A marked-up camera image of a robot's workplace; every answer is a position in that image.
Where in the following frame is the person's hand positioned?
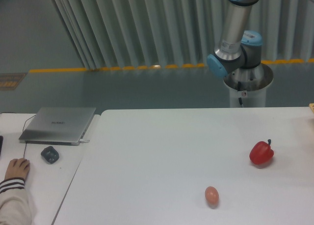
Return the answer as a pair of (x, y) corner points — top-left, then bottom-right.
(4, 158), (26, 180)

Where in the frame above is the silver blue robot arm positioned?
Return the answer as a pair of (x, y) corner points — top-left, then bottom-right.
(207, 0), (259, 78)

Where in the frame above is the white striped sleeve forearm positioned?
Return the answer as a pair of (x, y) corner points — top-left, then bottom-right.
(0, 177), (32, 225)

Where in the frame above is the red bell pepper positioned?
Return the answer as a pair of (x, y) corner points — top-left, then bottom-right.
(249, 139), (274, 165)

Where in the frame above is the wooden basket corner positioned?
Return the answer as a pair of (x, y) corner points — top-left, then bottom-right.
(309, 103), (314, 113)

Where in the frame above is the dark grey earbuds case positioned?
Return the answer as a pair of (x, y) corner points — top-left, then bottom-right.
(41, 146), (59, 164)

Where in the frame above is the black keyboard edge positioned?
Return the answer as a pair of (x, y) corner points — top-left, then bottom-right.
(0, 136), (4, 155)

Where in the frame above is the silver closed laptop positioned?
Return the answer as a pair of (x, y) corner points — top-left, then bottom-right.
(19, 107), (96, 145)

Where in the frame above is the grey pleated curtain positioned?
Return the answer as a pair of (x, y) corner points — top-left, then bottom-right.
(53, 0), (314, 70)

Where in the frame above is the brown egg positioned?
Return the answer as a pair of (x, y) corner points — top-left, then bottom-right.
(205, 186), (219, 205)

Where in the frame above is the black mouse cable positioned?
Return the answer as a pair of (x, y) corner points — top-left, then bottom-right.
(23, 113), (37, 160)

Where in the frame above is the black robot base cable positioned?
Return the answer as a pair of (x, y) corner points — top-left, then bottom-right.
(236, 81), (244, 108)

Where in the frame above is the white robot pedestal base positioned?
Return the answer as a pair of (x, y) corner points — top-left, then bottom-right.
(223, 63), (273, 108)

